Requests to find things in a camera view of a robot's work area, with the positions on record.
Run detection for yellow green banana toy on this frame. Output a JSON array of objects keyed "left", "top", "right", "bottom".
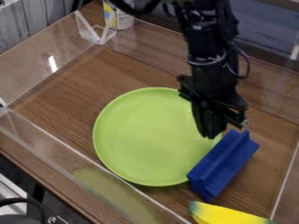
[{"left": 189, "top": 201, "right": 276, "bottom": 224}]

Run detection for clear acrylic enclosure wall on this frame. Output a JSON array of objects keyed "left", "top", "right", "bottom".
[{"left": 0, "top": 4, "right": 299, "bottom": 224}]

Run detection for white labelled can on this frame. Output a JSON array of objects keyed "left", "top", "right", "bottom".
[{"left": 101, "top": 0, "right": 134, "bottom": 31}]

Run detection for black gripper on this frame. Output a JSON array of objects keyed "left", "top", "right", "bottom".
[{"left": 177, "top": 59, "right": 248, "bottom": 139}]

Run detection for green round plate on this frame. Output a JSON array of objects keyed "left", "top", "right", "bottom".
[{"left": 92, "top": 87, "right": 219, "bottom": 186}]

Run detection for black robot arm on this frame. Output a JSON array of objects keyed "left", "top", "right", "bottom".
[{"left": 110, "top": 0, "right": 248, "bottom": 139}]

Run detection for black cable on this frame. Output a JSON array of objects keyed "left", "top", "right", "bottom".
[{"left": 0, "top": 197, "right": 48, "bottom": 224}]

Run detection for blue star-shaped block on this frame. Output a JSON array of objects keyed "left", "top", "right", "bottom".
[{"left": 186, "top": 129, "right": 259, "bottom": 202}]

